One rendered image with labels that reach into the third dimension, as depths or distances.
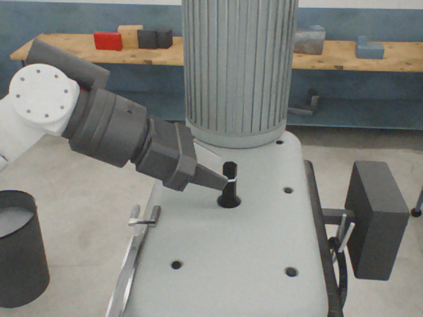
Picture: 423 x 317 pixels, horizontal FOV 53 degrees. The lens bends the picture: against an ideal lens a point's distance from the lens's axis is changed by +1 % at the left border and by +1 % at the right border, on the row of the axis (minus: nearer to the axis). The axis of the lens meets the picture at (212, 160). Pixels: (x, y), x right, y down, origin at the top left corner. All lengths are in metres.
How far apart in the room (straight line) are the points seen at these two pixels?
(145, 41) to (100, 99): 3.99
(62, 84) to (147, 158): 0.13
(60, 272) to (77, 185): 1.03
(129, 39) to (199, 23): 3.87
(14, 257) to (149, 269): 2.32
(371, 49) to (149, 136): 3.97
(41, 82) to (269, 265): 0.35
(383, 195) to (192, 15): 0.56
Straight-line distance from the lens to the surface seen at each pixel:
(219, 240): 0.59
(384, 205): 0.98
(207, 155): 0.63
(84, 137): 0.53
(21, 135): 0.60
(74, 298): 3.10
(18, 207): 3.10
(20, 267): 2.92
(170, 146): 0.55
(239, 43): 0.70
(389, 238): 1.01
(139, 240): 0.58
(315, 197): 0.82
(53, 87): 0.51
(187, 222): 0.62
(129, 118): 0.54
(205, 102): 0.76
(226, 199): 0.64
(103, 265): 3.24
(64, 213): 3.77
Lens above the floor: 2.30
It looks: 33 degrees down
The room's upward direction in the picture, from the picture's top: straight up
